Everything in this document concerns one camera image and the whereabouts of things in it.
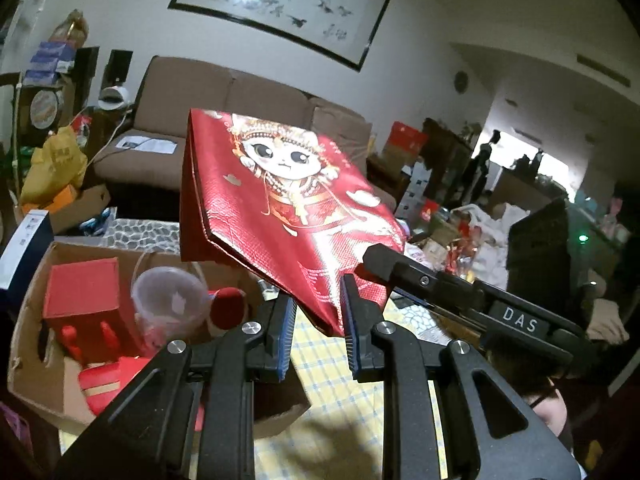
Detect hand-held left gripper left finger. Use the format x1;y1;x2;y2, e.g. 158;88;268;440
52;292;299;480

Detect clear plastic cup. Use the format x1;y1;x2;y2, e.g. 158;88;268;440
131;267;208;356

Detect yellow plastic bag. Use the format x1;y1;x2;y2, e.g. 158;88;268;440
19;127;88;206

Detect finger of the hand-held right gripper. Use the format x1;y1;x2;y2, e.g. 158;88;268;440
362;244;493;311
390;287;488;333

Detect white round appliance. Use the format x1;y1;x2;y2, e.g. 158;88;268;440
97;86;136;111

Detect open brown carton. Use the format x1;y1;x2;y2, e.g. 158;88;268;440
15;182;111;236

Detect red square box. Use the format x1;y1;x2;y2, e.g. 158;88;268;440
42;257;121;356

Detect yellow plaid tablecloth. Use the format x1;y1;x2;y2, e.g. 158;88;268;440
60;305;481;480

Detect ceiling air vent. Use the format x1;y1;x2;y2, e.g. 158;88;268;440
575;52;632;88

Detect red cardboard carton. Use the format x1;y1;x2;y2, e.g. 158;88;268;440
385;121;428;166

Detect red cartoon gift bag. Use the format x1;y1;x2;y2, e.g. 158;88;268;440
179;107;407;338

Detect black cabinet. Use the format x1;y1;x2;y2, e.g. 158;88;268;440
507;197;583;301

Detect round decorated tin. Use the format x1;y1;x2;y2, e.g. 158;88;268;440
30;87;63;128

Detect red round plush toy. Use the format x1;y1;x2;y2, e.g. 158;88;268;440
209;287;248;336

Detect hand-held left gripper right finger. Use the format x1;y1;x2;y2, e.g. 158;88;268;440
340;274;583;480

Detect blue and white box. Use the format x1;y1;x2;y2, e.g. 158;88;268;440
0;210;55;291

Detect brown sofa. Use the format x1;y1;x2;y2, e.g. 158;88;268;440
90;55;396;211

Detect white papers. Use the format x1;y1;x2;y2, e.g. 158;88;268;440
114;135;178;155

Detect brown cardboard box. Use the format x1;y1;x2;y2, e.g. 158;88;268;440
7;241;313;436

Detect black speaker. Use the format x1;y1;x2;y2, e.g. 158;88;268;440
107;49;133;88

